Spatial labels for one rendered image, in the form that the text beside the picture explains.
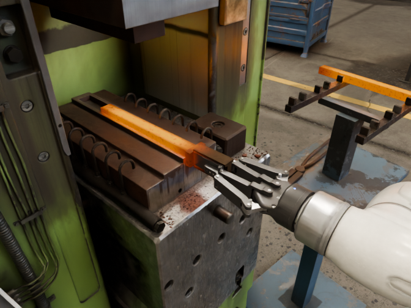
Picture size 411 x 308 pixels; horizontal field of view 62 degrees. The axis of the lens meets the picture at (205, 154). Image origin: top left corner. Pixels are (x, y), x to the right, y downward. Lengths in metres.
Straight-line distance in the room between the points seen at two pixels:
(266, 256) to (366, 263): 1.31
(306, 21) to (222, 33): 3.53
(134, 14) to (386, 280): 0.49
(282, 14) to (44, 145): 4.02
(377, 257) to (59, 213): 0.57
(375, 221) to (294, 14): 4.01
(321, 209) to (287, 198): 0.05
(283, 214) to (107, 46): 0.74
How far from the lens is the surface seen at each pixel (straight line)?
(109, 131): 0.82
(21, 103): 0.62
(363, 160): 1.27
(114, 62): 1.12
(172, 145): 0.71
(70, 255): 0.84
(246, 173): 0.64
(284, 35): 4.54
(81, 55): 1.05
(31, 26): 0.60
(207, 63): 0.91
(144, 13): 0.53
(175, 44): 0.97
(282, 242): 1.89
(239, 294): 1.19
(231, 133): 0.81
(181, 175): 0.70
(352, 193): 1.11
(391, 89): 1.11
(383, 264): 0.52
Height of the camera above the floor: 1.40
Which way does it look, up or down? 35 degrees down
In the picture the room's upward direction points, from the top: straight up
